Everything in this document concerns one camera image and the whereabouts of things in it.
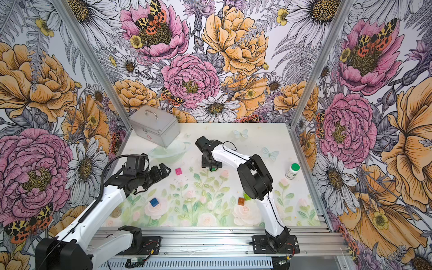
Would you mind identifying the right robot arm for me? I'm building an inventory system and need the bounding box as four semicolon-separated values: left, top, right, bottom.
195;136;290;253

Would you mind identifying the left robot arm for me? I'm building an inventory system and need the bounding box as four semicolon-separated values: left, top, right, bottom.
36;163;171;270

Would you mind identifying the dark blue lego brick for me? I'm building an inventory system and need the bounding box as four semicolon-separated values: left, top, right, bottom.
150;198;159;208

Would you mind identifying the orange lego brick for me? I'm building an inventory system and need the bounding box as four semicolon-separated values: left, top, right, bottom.
237;198;245;206

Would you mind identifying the clear glass bowl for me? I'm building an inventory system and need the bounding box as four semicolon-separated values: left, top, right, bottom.
148;140;191;164

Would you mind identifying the silver metal case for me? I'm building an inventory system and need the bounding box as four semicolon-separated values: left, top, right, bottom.
129;105;180;148

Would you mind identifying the small green circuit board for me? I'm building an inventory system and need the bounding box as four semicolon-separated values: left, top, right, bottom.
124;258;146;269

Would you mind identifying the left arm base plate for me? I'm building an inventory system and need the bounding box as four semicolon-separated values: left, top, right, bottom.
118;236;162;255

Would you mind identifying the aluminium front rail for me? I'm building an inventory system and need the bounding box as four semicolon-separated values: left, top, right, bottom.
62;227;348;260

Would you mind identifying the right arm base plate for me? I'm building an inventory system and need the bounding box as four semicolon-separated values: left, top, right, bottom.
249;235;300;255

